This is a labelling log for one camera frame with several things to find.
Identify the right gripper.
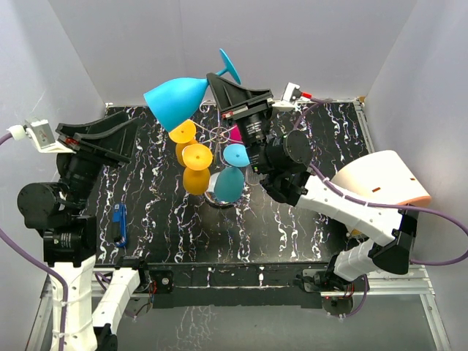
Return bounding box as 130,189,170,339
208,75,274,175

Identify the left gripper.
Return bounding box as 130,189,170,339
56,110,139,214

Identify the magenta wine glass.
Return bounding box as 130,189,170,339
229,125,243,144

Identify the blue wine glass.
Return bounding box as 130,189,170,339
214,143,250,203
143,48,242,132

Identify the orange wine glass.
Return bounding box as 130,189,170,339
169,119,197,167
182,143,213,195

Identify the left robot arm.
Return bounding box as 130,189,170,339
17,112,151,350

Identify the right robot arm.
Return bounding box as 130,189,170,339
206,73,417,290

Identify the chrome wine glass rack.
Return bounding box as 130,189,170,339
196,100,235,209

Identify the blue carabiner clip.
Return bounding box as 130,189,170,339
110,203,127,248

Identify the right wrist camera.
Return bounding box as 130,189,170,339
273,82,313,112

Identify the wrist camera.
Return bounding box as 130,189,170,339
7,118,74,154
273,82,313,112

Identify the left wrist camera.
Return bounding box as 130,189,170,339
7,118,74,154

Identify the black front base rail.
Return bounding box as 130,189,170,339
116,255,363,312

